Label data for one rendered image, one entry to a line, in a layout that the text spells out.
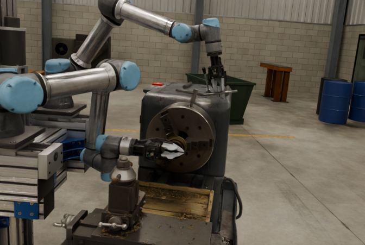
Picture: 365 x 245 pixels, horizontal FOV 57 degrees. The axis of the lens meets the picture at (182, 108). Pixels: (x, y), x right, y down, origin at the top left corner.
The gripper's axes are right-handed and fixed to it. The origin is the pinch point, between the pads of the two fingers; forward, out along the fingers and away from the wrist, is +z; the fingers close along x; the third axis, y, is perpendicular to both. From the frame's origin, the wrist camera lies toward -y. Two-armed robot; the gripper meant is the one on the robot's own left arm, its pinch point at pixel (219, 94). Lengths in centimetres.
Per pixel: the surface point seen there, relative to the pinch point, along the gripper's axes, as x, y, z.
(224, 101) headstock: 1.9, -4.0, 4.3
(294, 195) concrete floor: 55, -185, 144
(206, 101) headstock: -6.8, -2.7, 3.5
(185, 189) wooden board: -17.6, 25.7, 36.2
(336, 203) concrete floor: 95, -179, 152
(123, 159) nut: -25, 71, 6
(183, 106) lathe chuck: -15.5, 14.2, 1.8
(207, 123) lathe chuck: -5.7, 15.0, 10.3
